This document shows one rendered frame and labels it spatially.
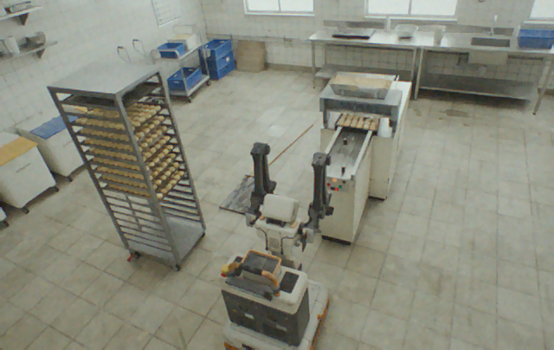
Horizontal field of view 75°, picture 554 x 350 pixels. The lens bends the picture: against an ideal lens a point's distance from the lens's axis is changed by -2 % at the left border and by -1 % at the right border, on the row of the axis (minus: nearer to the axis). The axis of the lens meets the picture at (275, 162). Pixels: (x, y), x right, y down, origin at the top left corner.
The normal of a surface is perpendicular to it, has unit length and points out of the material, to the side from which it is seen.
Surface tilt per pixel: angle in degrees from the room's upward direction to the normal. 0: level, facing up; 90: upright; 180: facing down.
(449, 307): 0
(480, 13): 90
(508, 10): 90
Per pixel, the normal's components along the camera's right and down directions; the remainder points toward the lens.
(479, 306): -0.09, -0.81
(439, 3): -0.44, 0.55
